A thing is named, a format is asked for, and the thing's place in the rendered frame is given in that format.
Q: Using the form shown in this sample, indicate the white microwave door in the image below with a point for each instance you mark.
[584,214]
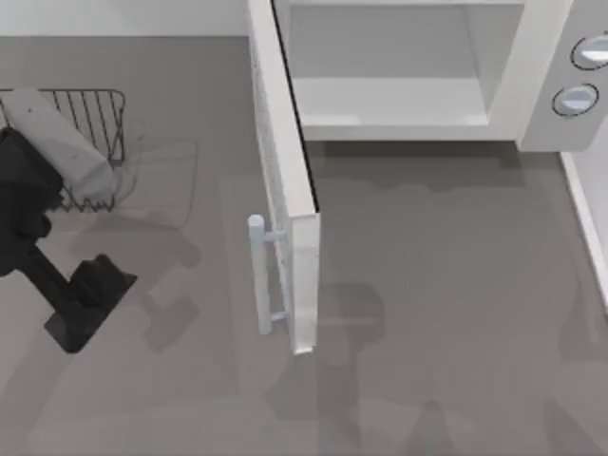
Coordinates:
[280,157]

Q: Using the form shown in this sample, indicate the pale microwave oven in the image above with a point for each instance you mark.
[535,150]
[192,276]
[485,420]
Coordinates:
[527,71]

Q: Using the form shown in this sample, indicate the grey microwave knob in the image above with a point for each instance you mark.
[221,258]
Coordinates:
[591,52]
[575,100]

